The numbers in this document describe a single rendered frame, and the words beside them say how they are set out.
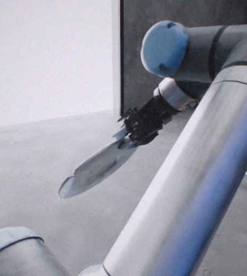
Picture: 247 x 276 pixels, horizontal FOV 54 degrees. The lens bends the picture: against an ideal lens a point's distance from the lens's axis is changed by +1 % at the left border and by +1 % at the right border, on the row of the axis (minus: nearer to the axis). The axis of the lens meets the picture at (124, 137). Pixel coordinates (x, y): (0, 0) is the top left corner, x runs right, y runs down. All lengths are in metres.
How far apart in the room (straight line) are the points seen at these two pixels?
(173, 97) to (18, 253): 0.36
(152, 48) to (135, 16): 4.53
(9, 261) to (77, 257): 1.49
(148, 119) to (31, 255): 0.34
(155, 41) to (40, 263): 0.31
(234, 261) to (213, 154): 1.67
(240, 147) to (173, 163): 0.06
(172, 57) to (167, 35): 0.03
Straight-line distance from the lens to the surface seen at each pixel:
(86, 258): 1.78
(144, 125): 0.51
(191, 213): 0.22
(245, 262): 1.91
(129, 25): 4.82
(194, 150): 0.24
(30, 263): 0.31
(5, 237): 0.35
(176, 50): 0.35
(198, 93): 0.48
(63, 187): 0.66
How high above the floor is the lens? 1.30
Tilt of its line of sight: 21 degrees down
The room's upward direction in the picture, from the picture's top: straight up
